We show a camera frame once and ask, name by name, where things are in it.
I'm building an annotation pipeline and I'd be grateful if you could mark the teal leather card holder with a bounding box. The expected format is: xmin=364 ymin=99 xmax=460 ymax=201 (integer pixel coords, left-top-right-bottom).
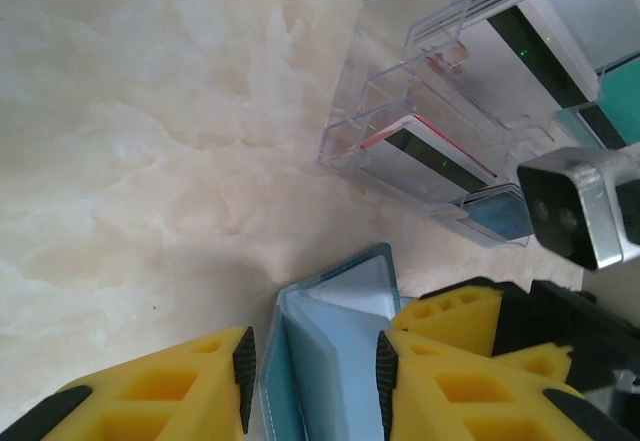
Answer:
xmin=259 ymin=242 xmax=401 ymax=441

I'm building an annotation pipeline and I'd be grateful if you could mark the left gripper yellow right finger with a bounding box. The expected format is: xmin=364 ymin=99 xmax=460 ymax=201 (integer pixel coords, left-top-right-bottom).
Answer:
xmin=374 ymin=330 xmax=640 ymax=441

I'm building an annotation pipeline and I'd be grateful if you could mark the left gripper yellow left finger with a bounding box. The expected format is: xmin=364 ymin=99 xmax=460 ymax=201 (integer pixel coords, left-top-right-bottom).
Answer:
xmin=0 ymin=325 xmax=258 ymax=441

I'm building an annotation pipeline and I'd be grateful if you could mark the teal magnetic-stripe card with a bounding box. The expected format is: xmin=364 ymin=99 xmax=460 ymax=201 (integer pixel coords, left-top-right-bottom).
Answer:
xmin=552 ymin=50 xmax=640 ymax=155

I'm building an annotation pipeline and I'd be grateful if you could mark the white magnetic-stripe card stack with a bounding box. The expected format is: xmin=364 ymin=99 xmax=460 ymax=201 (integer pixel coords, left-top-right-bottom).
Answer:
xmin=359 ymin=114 xmax=500 ymax=201
xmin=459 ymin=0 xmax=601 ymax=130

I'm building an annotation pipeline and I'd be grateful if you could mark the clear acrylic card display stand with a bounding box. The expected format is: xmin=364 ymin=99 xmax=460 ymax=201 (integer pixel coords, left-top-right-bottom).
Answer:
xmin=314 ymin=0 xmax=640 ymax=251

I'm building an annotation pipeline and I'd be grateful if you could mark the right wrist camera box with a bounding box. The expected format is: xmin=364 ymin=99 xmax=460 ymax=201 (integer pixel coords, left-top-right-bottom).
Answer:
xmin=516 ymin=141 xmax=640 ymax=273

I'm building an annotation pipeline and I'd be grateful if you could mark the blue card stack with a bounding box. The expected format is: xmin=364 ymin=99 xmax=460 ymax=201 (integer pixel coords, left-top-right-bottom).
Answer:
xmin=459 ymin=183 xmax=536 ymax=243

